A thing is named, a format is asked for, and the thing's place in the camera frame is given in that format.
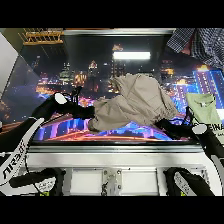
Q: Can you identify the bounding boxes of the beige pants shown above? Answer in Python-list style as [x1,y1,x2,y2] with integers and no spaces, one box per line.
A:
[87,73,179,133]

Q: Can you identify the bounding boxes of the light green T-shirt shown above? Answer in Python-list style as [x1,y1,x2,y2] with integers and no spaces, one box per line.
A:
[185,92,224,129]

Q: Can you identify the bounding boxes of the checked shirt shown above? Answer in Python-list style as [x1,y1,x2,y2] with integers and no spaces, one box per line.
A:
[166,28,224,69]

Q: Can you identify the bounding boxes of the silver frame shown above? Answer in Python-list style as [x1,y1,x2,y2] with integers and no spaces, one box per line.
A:
[19,141,214,197]

